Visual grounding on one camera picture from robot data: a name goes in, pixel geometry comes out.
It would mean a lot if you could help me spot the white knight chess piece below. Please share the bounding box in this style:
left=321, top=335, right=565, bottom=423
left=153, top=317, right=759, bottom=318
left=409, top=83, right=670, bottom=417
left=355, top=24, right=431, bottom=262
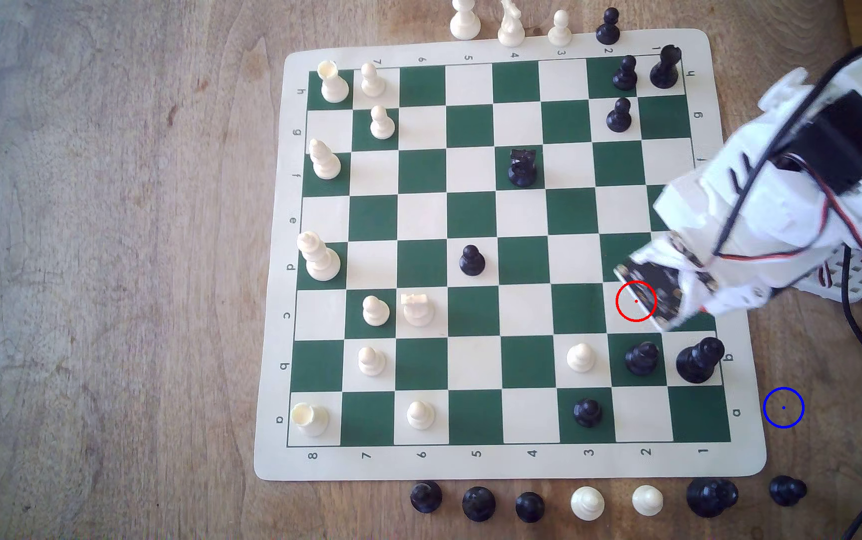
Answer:
left=497, top=0, right=527, bottom=48

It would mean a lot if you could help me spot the black king chess piece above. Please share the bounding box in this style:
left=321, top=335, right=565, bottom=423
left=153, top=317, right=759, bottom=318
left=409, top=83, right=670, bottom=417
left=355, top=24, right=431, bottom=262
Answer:
left=675, top=336, right=726, bottom=385

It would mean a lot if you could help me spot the white rook chess piece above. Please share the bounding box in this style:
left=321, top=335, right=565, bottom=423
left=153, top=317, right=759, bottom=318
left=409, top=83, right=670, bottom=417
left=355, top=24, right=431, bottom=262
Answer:
left=401, top=292, right=435, bottom=328
left=290, top=402, right=330, bottom=438
left=316, top=60, right=351, bottom=105

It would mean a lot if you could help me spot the taped camera circuit board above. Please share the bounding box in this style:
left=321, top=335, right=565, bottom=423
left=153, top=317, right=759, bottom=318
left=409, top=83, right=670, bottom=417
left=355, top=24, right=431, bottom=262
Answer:
left=614, top=232, right=717, bottom=333

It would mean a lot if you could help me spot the black queen chess piece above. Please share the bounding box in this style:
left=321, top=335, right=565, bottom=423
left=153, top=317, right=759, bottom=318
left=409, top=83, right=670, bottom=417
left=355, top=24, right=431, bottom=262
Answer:
left=686, top=477, right=740, bottom=519

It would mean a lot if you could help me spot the white queen left column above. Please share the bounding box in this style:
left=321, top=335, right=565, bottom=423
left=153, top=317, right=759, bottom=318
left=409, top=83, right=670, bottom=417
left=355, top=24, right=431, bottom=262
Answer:
left=296, top=231, right=342, bottom=283

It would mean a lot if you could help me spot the black knight chess piece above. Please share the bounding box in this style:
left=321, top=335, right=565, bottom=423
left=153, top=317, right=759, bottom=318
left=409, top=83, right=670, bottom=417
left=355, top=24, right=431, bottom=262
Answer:
left=507, top=147, right=539, bottom=189

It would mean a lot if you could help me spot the black camera cable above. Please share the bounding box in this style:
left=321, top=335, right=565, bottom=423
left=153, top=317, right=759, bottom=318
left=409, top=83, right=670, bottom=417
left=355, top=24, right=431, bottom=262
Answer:
left=712, top=43, right=862, bottom=256

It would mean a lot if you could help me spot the black pawn lower right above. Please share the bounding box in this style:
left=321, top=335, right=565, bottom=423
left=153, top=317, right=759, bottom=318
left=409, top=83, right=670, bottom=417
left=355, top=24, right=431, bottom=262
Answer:
left=624, top=342, right=661, bottom=378

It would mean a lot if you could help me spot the black rook chess piece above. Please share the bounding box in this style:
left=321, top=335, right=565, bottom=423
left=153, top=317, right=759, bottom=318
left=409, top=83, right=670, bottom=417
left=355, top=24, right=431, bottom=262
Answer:
left=650, top=44, right=683, bottom=90

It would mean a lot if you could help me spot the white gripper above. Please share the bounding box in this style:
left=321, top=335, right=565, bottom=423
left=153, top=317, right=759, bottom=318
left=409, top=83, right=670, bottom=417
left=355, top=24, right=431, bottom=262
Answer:
left=650, top=123, right=831, bottom=321

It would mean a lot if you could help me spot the green and cream chess mat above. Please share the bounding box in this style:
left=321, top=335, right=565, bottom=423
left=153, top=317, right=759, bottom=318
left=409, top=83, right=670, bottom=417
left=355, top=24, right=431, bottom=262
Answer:
left=253, top=28, right=768, bottom=482

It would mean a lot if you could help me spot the white bishop chess piece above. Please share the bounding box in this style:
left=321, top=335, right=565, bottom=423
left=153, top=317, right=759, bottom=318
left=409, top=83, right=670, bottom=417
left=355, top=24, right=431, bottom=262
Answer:
left=450, top=0, right=483, bottom=41
left=308, top=138, right=342, bottom=181

